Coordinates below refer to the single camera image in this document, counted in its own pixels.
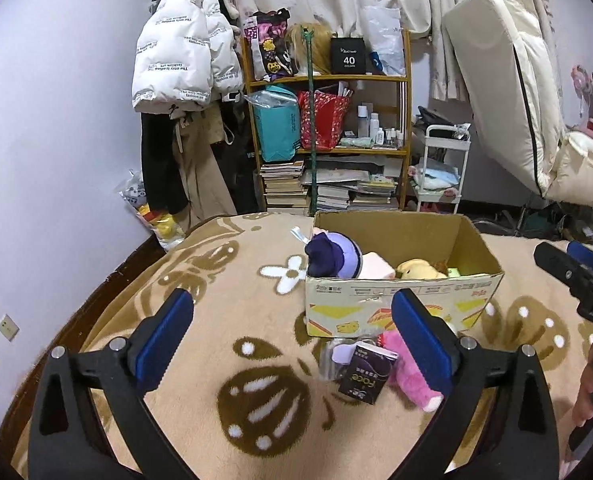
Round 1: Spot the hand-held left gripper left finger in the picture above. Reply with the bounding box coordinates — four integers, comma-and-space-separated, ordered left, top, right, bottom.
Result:
28, 287, 197, 480

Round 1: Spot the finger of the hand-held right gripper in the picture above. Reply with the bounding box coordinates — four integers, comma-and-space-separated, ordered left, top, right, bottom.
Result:
533, 241, 593, 307
566, 241, 593, 281

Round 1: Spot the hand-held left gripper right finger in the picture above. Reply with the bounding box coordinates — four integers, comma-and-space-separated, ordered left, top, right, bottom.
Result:
391, 288, 562, 480

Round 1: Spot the pink plush toy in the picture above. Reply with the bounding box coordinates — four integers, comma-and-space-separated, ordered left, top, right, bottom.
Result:
381, 330, 444, 413

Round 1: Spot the black tissue packet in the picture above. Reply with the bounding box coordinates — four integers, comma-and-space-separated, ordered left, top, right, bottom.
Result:
337, 342, 399, 404

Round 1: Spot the yellow plush toy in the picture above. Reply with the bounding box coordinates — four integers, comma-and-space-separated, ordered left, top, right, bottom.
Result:
395, 258, 449, 280

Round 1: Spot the printed cardboard box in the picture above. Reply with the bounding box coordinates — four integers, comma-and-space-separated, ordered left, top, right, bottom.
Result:
303, 210, 505, 337

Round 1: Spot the pink plush block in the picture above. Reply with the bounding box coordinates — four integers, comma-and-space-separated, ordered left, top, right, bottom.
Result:
361, 252, 397, 281

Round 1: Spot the purple-haired plush doll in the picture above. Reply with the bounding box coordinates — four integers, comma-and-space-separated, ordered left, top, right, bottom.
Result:
305, 227, 364, 279

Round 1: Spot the person's right hand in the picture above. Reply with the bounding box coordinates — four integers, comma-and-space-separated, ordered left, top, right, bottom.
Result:
575, 339, 593, 428

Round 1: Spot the brown printed blanket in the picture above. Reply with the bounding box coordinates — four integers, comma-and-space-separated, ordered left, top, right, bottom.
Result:
11, 210, 593, 480

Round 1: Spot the clear plastic packet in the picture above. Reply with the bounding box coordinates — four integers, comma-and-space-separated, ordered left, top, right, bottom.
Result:
321, 337, 377, 381

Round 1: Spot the plastic bag of toys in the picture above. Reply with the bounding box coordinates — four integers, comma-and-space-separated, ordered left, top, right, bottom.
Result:
119, 170, 190, 253

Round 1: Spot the blue and white cloth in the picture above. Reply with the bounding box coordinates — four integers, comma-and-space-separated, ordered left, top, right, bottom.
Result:
409, 165, 462, 191

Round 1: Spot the pile of magazines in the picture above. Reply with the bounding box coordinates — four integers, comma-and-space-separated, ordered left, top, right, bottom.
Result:
301, 157, 402, 212

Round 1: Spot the white trolley cart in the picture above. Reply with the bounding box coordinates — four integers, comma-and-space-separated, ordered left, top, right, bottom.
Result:
407, 124, 472, 215

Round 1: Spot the pink desk fan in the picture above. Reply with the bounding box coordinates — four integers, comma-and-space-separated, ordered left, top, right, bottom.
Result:
570, 65, 593, 106

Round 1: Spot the dark hanging garment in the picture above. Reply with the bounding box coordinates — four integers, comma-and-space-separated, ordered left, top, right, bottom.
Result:
211, 102, 262, 213

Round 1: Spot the stack of books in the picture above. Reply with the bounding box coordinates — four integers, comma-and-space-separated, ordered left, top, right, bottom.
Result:
260, 160, 311, 211

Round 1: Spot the black device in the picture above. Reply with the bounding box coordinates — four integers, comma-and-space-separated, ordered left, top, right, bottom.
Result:
411, 106, 472, 141

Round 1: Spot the cream folded mattress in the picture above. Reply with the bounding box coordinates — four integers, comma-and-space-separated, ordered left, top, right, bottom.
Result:
441, 0, 593, 208

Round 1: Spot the group of cosmetic bottles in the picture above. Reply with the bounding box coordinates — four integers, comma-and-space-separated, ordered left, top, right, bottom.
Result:
356, 104, 406, 148

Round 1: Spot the green pole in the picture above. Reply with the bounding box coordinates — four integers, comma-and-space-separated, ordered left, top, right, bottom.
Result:
300, 27, 322, 217

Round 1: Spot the teal bag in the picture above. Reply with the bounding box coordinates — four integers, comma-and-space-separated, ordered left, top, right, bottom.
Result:
249, 85, 301, 162

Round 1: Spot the red bag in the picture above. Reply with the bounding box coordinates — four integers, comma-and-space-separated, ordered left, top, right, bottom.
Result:
297, 89, 352, 151

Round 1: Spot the wooden shelf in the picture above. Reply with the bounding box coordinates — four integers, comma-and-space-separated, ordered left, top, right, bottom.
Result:
239, 35, 413, 216

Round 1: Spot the black box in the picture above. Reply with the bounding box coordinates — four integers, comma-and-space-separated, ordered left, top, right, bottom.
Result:
330, 36, 366, 74

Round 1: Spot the white plastic bag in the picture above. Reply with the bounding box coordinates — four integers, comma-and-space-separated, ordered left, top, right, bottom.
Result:
359, 6, 406, 77

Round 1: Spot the white puffer jacket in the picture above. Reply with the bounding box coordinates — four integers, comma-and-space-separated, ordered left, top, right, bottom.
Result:
131, 0, 244, 113

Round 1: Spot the purple printed bag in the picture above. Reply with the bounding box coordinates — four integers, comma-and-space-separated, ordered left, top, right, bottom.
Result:
243, 8, 297, 81

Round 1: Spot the blonde wig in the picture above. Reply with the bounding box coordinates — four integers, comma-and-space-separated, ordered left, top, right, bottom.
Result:
286, 22, 334, 75

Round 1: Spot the tangle of dark cables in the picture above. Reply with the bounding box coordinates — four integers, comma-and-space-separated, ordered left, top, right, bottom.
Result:
476, 200, 593, 248

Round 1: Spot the white wall socket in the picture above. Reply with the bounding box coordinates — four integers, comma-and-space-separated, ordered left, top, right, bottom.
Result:
0, 314, 21, 342

